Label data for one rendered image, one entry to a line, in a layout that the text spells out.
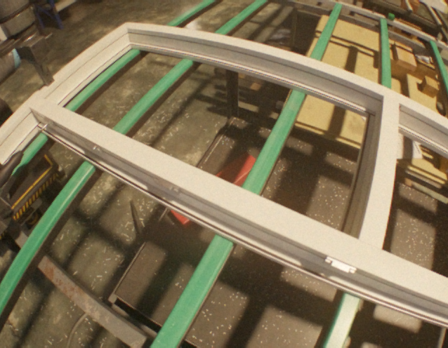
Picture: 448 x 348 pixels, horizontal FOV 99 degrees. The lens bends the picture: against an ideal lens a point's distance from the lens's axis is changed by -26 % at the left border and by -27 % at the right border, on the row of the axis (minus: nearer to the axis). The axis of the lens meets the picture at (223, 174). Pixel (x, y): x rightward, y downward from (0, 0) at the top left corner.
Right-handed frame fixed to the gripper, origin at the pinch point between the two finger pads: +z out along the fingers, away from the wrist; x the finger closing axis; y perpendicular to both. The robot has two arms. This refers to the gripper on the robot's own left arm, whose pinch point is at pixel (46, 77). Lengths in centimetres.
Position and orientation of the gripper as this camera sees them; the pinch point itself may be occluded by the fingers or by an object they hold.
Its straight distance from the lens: 81.3
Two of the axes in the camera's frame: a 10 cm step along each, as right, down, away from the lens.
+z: 0.3, 5.4, 8.4
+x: -8.8, -3.9, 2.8
